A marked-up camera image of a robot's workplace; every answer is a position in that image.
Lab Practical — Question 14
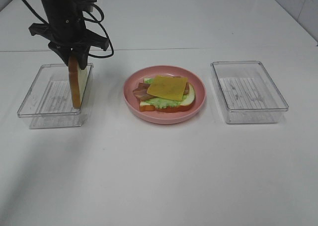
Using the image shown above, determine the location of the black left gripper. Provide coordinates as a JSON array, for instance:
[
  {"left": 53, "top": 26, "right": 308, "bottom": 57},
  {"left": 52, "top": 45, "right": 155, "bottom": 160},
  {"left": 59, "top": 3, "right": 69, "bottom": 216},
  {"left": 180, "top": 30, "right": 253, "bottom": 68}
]
[{"left": 29, "top": 0, "right": 109, "bottom": 69}]

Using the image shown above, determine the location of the toast bread slice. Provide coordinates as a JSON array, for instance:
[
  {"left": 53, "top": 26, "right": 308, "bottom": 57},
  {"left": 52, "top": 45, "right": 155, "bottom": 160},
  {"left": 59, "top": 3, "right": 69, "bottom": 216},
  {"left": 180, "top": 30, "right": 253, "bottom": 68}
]
[
  {"left": 139, "top": 84, "right": 195, "bottom": 113},
  {"left": 68, "top": 55, "right": 89, "bottom": 109}
]

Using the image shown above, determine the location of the pink bacon strip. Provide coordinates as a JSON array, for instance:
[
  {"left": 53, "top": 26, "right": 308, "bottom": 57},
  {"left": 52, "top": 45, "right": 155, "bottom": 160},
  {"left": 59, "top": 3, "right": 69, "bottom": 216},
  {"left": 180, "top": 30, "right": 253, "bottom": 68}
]
[{"left": 133, "top": 82, "right": 155, "bottom": 101}]

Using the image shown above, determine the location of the green lettuce leaf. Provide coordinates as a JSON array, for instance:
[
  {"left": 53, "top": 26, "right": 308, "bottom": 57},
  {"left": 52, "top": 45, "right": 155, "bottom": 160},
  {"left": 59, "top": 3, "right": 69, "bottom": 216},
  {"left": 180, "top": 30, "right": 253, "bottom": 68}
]
[{"left": 143, "top": 77, "right": 186, "bottom": 110}]

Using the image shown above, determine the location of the yellow cheese slice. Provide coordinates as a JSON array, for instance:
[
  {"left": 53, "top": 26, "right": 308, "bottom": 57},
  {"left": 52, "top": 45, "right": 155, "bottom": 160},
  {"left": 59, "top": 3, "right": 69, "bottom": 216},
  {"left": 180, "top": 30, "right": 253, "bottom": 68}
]
[{"left": 147, "top": 75, "right": 188, "bottom": 101}]

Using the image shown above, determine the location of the brown bacon strip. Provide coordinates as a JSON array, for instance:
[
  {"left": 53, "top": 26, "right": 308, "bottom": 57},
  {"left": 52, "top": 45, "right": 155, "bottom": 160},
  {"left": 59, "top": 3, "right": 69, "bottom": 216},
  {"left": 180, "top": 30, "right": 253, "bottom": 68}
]
[{"left": 173, "top": 76, "right": 189, "bottom": 95}]

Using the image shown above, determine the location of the clear left plastic container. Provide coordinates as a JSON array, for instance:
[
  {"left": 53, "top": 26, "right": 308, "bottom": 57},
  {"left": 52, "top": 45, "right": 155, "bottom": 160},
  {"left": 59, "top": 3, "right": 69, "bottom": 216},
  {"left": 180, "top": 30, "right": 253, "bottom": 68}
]
[{"left": 17, "top": 63, "right": 93, "bottom": 129}]

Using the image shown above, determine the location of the clear plastic container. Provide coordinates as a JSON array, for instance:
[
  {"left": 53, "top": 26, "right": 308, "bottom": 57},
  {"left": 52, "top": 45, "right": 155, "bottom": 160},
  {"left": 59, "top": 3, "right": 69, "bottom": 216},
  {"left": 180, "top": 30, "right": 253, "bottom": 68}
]
[
  {"left": 211, "top": 61, "right": 289, "bottom": 124},
  {"left": 17, "top": 63, "right": 93, "bottom": 129}
]

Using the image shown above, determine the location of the pink round plate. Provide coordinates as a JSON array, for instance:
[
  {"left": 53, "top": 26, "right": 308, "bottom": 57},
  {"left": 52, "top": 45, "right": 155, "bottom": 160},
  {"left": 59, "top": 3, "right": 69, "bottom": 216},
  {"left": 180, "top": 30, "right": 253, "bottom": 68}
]
[{"left": 123, "top": 65, "right": 206, "bottom": 124}]

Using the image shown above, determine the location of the clear right plastic container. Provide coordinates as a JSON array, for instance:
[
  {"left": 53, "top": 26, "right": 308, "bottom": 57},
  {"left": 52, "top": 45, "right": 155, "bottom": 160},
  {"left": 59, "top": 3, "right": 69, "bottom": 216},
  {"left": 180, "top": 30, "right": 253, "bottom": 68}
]
[{"left": 211, "top": 61, "right": 289, "bottom": 124}]

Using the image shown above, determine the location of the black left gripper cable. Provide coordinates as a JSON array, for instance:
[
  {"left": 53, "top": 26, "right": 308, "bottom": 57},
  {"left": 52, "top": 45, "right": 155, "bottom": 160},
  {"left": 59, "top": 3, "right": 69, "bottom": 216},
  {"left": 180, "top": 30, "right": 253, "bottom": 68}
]
[{"left": 11, "top": 0, "right": 114, "bottom": 59}]

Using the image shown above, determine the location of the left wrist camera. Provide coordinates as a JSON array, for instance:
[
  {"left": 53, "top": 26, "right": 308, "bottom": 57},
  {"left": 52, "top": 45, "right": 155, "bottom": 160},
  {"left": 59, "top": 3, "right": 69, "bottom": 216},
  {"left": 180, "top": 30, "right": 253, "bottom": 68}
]
[{"left": 81, "top": 1, "right": 95, "bottom": 13}]

